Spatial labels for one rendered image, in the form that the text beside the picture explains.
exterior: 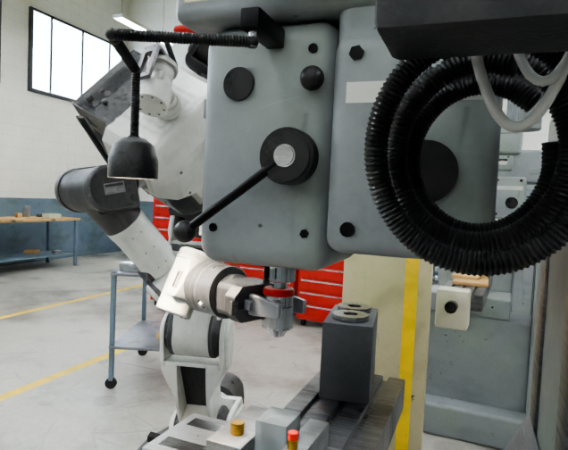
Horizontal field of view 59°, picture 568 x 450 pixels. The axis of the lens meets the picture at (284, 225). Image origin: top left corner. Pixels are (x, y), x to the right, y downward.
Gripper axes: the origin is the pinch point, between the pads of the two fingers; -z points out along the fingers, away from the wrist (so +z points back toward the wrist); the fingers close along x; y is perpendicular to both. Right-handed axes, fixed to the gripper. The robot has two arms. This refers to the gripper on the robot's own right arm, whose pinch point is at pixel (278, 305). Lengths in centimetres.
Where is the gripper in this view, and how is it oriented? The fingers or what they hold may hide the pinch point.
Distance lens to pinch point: 77.0
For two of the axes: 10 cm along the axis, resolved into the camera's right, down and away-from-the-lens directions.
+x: 6.8, -0.1, 7.4
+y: -0.6, 10.0, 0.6
